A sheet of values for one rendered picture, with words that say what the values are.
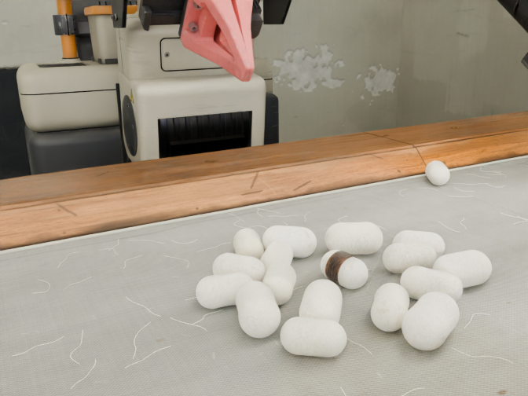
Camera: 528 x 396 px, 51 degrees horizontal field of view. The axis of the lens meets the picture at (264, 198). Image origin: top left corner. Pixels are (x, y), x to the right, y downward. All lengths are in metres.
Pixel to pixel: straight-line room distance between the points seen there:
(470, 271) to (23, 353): 0.24
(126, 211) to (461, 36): 2.29
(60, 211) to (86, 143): 0.75
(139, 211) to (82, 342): 0.17
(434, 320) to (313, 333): 0.06
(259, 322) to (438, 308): 0.08
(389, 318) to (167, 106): 0.68
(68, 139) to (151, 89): 0.34
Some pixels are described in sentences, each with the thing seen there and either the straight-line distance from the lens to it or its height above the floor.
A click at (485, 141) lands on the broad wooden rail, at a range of 0.66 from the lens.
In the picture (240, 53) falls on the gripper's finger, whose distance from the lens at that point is 0.41.
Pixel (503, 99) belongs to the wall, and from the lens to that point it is 2.46.
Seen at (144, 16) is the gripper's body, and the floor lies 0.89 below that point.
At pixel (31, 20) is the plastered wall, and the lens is 2.32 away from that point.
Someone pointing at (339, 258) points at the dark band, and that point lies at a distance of 0.33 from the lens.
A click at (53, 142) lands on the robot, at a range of 1.18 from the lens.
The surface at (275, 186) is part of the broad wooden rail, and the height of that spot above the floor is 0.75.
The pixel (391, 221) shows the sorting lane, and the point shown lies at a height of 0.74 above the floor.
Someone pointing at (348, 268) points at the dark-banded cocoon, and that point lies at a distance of 0.32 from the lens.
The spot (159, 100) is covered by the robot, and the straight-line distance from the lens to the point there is 0.90.
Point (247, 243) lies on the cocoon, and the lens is 0.35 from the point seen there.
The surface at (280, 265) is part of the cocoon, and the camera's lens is 0.32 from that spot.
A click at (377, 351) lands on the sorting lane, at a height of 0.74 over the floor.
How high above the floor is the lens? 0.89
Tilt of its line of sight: 18 degrees down
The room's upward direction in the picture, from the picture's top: 1 degrees counter-clockwise
